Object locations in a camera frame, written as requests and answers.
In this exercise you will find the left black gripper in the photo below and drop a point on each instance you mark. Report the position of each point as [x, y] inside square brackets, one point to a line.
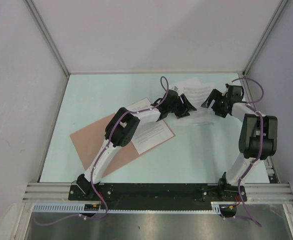
[185, 108]

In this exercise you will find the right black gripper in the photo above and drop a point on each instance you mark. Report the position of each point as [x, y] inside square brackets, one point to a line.
[215, 95]

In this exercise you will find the printed paper sheet top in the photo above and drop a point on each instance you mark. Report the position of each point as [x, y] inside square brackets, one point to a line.
[197, 96]

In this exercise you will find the printed paper sheet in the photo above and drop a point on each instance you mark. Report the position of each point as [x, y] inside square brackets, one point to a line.
[150, 135]
[197, 96]

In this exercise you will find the printed paper sheet under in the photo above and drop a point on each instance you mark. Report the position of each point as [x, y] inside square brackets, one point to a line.
[189, 83]

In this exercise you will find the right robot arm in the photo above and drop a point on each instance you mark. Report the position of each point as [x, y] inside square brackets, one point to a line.
[257, 141]

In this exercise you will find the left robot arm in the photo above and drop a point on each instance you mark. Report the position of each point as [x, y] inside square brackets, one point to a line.
[120, 131]

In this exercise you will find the aluminium rail right side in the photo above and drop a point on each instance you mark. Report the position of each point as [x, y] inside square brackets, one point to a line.
[247, 83]

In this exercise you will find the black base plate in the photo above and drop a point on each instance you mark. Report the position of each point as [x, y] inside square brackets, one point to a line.
[167, 196]

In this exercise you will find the aluminium frame post right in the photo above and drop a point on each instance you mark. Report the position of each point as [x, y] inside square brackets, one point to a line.
[266, 34]

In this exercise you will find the aluminium frame post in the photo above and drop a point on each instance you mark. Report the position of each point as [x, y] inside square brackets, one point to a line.
[266, 34]
[40, 23]

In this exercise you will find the aluminium frame post left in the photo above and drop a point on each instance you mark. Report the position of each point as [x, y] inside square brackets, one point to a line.
[40, 23]

